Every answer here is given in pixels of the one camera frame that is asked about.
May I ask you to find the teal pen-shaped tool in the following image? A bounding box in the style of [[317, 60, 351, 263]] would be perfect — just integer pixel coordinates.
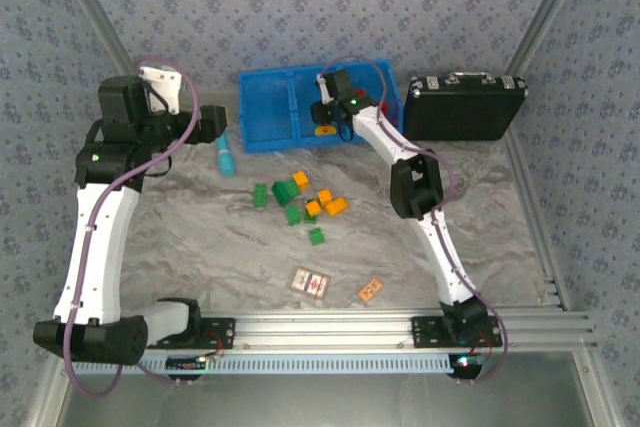
[[215, 134, 236, 178]]

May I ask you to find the blue three-compartment plastic bin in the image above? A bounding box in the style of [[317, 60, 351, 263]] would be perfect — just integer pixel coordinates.
[[237, 57, 405, 153]]

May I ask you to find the large dark green lego block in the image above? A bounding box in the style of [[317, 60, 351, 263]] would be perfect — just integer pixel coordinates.
[[271, 179, 301, 207]]

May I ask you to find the black briefcase with metal latches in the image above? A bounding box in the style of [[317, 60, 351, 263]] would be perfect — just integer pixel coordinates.
[[402, 70, 530, 142]]

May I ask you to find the small orange card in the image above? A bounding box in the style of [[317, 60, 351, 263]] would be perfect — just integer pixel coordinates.
[[357, 279, 384, 304]]

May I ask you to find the left circuit board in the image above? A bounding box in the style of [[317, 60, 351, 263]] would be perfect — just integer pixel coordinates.
[[167, 355, 209, 373]]

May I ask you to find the circuit board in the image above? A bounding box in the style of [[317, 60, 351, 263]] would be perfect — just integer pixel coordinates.
[[449, 354, 484, 378], [167, 355, 209, 373]]

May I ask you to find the right circuit board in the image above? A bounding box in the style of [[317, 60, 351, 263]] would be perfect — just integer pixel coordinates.
[[449, 354, 484, 378]]

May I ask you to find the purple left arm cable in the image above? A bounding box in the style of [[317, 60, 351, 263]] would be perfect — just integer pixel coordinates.
[[64, 55, 201, 398]]

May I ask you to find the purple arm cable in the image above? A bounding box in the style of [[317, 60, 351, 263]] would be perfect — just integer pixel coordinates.
[[64, 55, 201, 398], [319, 56, 510, 386]]

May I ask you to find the aluminium frame post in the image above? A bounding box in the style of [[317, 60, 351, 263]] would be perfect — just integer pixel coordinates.
[[49, 0, 151, 98], [504, 0, 599, 78]]

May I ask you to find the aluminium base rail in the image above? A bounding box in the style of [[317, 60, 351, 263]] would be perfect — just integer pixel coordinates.
[[144, 310, 599, 353]]

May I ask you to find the aluminium side rail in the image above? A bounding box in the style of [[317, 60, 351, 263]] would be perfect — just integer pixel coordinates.
[[502, 139, 571, 311]]

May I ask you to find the pale blue slotted cable duct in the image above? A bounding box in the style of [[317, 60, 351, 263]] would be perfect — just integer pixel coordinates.
[[74, 352, 456, 376]]

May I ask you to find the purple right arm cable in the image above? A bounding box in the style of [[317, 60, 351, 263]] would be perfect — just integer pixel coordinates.
[[319, 56, 510, 386]]

